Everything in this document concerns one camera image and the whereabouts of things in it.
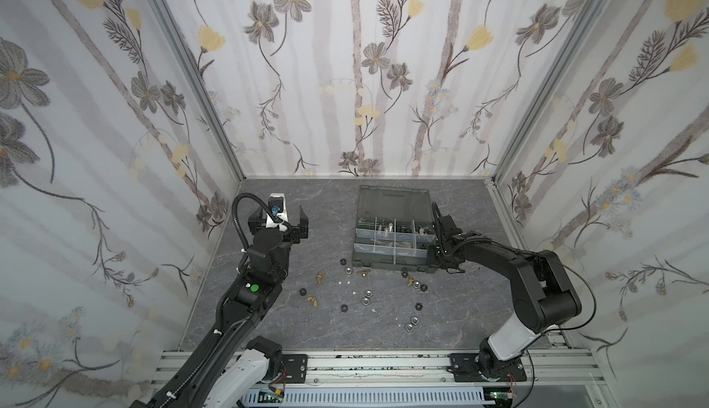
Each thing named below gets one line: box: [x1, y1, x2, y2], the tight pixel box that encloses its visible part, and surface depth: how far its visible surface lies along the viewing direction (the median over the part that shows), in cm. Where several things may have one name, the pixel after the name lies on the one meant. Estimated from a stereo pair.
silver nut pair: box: [404, 315, 421, 333], surface depth 83 cm
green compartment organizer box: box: [351, 185, 438, 275], surface depth 101 cm
